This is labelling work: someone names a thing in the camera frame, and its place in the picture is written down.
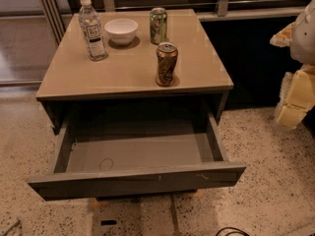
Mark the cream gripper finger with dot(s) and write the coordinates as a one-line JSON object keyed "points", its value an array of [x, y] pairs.
{"points": [[283, 37], [297, 97]]}

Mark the orange soda can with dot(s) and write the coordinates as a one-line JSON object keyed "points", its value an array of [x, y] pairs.
{"points": [[167, 54]]}

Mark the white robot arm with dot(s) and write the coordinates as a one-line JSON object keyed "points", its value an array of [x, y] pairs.
{"points": [[302, 44]]}

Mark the green soda can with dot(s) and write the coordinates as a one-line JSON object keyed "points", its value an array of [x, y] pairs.
{"points": [[158, 25]]}

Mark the open grey top drawer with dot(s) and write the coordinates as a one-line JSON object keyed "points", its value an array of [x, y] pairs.
{"points": [[110, 157]]}

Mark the white ceramic bowl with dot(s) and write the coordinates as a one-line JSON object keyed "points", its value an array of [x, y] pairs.
{"points": [[121, 31]]}

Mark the clear plastic water bottle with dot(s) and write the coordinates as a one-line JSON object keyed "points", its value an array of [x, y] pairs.
{"points": [[91, 27]]}

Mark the grey rod on floor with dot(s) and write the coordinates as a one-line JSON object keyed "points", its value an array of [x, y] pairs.
{"points": [[11, 227]]}

